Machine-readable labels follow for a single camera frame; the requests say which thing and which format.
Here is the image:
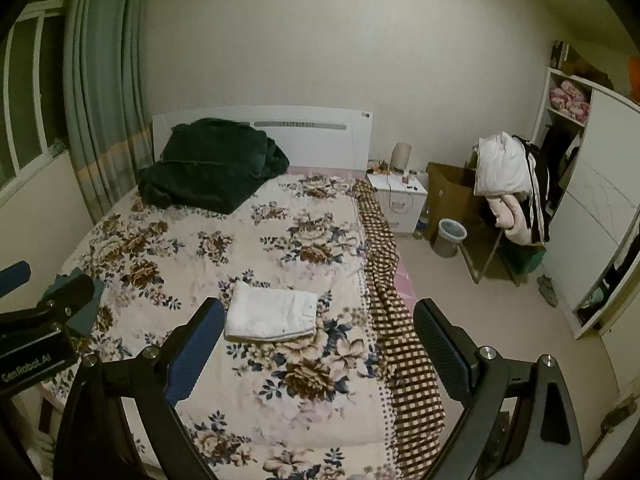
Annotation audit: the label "white padded jacket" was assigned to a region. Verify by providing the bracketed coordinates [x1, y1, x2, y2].
[473, 132, 532, 199]

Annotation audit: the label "bed with floral sheet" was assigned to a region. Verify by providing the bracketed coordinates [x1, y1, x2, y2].
[40, 170, 447, 480]

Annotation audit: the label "grey trash bin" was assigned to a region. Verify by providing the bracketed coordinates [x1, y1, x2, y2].
[432, 218, 468, 260]

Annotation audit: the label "metal-framed chair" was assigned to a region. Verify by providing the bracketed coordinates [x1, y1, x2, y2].
[461, 195, 547, 287]

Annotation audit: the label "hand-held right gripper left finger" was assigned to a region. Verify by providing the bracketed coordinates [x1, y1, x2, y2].
[52, 298, 226, 480]

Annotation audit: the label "dark green blanket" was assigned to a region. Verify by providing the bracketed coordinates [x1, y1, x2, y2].
[138, 118, 291, 215]

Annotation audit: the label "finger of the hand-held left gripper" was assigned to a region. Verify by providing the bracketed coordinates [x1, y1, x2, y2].
[0, 260, 32, 299]
[0, 278, 96, 333]

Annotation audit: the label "pink folded bedding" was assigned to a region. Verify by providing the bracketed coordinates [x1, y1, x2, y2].
[548, 80, 591, 117]

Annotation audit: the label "white wardrobe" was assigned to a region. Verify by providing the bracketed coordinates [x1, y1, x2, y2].
[530, 66, 640, 341]

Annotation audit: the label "black white-striped jacket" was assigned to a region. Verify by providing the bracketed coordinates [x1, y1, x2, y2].
[512, 134, 552, 244]

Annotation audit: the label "pair of grey slippers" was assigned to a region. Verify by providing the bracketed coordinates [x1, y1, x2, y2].
[537, 274, 559, 309]

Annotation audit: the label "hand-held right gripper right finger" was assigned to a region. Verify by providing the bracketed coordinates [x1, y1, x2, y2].
[414, 298, 586, 480]

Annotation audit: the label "beige table lamp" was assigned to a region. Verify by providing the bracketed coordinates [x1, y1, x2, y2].
[391, 142, 413, 174]

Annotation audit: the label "grey-green curtain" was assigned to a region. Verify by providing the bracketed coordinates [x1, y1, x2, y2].
[62, 0, 152, 228]

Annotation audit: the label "white pants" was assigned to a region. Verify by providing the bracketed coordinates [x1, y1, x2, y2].
[224, 280, 320, 344]

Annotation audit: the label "white-framed window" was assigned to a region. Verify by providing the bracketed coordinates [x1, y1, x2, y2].
[0, 0, 72, 198]

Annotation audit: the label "pale pink garment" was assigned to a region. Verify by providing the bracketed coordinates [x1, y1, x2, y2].
[487, 193, 537, 247]

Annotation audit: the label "brown checked blanket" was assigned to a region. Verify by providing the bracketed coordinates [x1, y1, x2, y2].
[352, 179, 447, 467]

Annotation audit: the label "brown cardboard box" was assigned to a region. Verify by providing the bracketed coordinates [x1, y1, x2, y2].
[425, 161, 484, 242]

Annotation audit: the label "white headboard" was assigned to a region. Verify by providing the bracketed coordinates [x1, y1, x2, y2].
[151, 105, 374, 172]

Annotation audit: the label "white nightstand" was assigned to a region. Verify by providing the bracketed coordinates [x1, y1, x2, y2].
[367, 172, 429, 237]

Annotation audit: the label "green bag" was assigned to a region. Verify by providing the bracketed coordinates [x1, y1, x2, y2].
[519, 244, 547, 274]

